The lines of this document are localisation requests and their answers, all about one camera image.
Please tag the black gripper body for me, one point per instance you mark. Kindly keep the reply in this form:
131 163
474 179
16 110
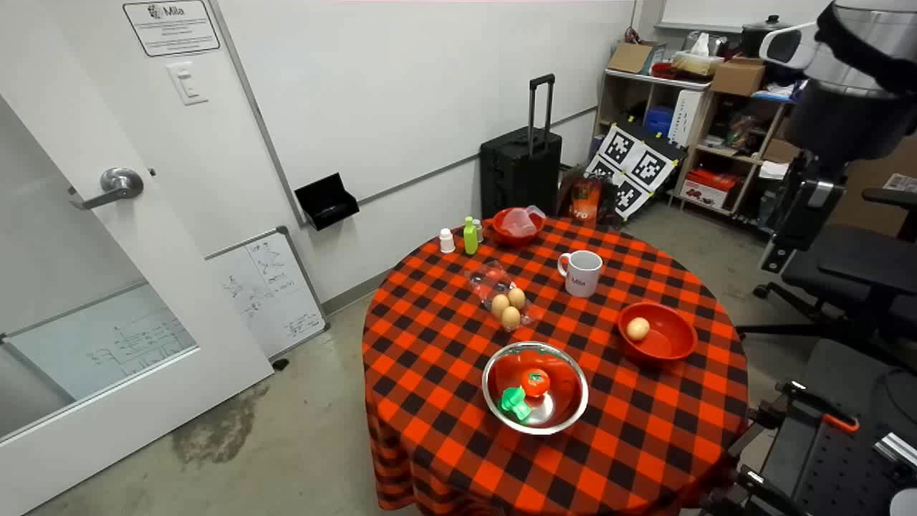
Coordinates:
848 130

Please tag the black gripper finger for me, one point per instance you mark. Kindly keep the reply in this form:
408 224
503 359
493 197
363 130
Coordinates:
818 217
778 260

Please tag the beige egg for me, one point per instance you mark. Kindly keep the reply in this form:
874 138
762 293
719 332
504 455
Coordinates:
517 296
636 329
500 306
512 321

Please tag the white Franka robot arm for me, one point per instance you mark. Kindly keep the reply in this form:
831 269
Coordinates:
874 40

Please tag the empty-looking red plastic bowl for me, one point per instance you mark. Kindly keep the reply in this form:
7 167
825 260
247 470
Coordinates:
674 342

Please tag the stainless steel bowl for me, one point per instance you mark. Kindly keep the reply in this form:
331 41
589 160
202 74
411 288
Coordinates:
565 411

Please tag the beige egg in carton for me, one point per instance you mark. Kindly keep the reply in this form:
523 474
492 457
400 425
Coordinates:
517 296
500 306
512 321

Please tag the red bowl with plastic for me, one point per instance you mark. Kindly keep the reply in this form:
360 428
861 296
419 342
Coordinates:
504 237

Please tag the clear plastic egg carton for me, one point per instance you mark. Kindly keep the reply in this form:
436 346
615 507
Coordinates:
487 283

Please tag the large cardboard box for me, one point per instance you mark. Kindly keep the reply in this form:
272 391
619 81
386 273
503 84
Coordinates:
874 197

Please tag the black office chair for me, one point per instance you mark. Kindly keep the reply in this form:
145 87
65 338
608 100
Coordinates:
861 262

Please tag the red storage box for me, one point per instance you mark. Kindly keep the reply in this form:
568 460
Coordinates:
711 192

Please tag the medium cardboard box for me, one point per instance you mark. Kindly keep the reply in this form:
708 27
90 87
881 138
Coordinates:
737 77

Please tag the black pot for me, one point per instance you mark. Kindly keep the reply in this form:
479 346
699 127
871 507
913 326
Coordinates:
751 41

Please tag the white upright box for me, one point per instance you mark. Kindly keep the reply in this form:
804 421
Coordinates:
686 116

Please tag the fiducial marker board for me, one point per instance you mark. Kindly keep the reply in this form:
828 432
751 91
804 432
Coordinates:
633 163

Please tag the blue container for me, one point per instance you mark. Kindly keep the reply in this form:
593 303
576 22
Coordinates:
658 121

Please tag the white mug with red print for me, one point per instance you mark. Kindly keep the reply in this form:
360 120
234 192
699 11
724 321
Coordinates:
585 276

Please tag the orange bag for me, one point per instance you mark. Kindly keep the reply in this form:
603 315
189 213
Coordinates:
585 202

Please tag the white storage shelf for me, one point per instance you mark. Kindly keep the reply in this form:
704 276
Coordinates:
649 80

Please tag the black perforated mounting board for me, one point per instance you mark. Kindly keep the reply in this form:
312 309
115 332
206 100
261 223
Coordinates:
841 474

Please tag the small cardboard box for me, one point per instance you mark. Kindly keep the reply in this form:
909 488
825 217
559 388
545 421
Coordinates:
631 60

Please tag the clear pink plastic wrap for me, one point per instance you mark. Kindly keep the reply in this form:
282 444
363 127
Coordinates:
520 223

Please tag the black rolling suitcase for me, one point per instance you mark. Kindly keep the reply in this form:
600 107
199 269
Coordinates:
520 173

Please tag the red toy tomato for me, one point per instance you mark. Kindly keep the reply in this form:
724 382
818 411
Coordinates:
537 382

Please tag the green toy vegetable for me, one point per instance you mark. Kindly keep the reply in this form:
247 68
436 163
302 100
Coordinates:
513 402

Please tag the small green bottle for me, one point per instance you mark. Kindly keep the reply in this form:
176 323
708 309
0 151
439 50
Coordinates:
472 240

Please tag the small white bottle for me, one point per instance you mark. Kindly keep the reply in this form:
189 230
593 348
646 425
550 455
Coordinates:
446 242

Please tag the red black plaid tablecloth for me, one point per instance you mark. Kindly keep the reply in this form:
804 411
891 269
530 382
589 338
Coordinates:
439 335

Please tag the small framed whiteboard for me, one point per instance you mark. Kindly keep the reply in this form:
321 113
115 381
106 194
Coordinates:
267 290

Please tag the white door with glass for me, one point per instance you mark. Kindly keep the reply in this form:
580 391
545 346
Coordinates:
182 262

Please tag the large wall whiteboard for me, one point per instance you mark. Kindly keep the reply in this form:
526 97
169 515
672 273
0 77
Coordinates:
403 87

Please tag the black wall tray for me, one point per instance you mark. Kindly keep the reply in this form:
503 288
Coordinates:
327 202

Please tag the white light switch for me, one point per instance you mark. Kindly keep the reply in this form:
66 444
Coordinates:
188 84

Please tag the white wall sign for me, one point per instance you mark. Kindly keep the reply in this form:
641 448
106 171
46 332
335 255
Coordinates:
173 30

